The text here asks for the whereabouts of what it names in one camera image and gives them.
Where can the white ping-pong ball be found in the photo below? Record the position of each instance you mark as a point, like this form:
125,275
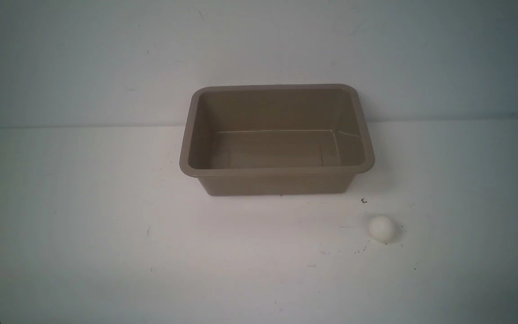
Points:
382,229

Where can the brown plastic storage bin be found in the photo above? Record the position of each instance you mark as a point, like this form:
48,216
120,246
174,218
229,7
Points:
276,139

